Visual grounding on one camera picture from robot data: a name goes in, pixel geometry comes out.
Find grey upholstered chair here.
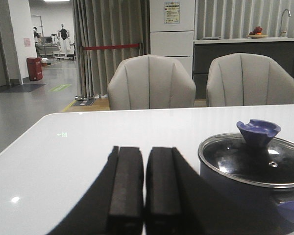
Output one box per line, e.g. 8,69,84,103
107,54,196,110
206,53,294,107

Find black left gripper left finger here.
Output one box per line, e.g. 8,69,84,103
50,146,143,235

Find right grey upholstered chair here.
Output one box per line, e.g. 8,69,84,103
206,53,294,107

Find white refrigerator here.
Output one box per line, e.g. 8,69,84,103
149,0,196,75

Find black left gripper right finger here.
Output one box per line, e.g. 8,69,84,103
145,147,209,235

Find dark kitchen counter cabinet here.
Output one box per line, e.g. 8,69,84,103
193,38,294,99

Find dark blue saucepan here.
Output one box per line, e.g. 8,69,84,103
199,161,294,235

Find chrome kitchen faucet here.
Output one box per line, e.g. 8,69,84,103
279,9,291,37

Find grey curtain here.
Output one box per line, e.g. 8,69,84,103
73,0,150,96

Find red waste bin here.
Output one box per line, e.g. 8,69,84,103
26,57,43,81

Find red belt barrier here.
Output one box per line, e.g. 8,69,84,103
75,43,143,101

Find left grey upholstered chair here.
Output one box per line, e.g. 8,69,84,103
107,54,196,110

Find fruit plate on counter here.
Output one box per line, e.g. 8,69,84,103
247,26,268,39

